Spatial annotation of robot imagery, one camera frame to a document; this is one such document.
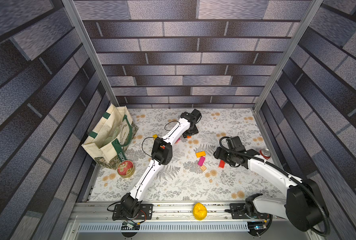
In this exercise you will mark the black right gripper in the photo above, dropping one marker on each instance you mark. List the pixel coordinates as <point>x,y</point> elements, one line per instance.
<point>223,154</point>

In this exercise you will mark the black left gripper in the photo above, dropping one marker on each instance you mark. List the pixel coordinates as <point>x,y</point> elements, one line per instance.
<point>196,131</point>

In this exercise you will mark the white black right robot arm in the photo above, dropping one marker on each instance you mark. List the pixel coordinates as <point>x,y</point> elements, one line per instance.
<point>303,204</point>

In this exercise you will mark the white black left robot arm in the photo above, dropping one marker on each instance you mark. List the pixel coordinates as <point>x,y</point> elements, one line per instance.
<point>161,155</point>

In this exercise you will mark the red wooden block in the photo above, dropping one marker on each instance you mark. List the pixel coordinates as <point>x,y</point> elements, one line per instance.
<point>221,164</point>

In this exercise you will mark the yellow-orange flat wooden block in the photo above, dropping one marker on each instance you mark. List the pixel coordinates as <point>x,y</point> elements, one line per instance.
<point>200,154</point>

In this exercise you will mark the red soda can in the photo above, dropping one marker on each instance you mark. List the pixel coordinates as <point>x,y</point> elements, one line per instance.
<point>265,153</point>

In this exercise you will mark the pink wooden block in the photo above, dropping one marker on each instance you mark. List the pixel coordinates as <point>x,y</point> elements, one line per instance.
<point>201,161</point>

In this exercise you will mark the small natural wooden cube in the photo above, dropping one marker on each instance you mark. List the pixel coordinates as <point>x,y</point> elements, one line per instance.
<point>203,168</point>

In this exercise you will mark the round red tin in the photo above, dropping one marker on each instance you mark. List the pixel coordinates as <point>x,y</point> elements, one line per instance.
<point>126,169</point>

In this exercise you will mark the cream green tote bag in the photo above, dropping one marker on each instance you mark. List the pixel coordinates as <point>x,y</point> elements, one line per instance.
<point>108,141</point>

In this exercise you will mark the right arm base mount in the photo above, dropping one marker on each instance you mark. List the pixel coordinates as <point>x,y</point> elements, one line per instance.
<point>238,211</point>

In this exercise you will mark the slotted metal cable tray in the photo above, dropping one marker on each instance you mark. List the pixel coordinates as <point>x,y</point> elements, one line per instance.
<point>165,227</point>

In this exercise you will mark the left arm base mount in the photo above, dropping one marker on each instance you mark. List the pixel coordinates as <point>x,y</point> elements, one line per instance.
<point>141,212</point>

